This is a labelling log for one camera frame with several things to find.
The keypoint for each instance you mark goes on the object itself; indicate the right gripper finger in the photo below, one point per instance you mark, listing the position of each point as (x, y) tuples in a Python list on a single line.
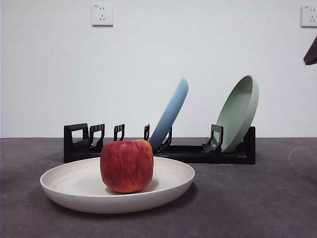
[(312, 55)]

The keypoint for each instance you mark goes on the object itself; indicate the red apple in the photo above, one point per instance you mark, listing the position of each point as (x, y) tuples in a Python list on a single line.
[(126, 166)]

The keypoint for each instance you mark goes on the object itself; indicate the pale yellow plate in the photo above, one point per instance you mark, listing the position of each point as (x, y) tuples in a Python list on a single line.
[(74, 193)]

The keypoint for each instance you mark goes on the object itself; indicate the green plate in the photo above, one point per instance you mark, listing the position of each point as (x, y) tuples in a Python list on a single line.
[(235, 116)]

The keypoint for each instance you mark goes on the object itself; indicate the blue plate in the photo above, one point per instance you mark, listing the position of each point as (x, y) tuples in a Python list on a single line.
[(171, 111)]

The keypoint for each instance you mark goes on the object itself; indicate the black plate rack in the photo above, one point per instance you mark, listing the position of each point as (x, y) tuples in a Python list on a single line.
[(198, 156)]

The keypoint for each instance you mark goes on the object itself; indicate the white wall socket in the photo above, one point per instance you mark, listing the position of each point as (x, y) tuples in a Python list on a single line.
[(102, 15), (309, 16)]

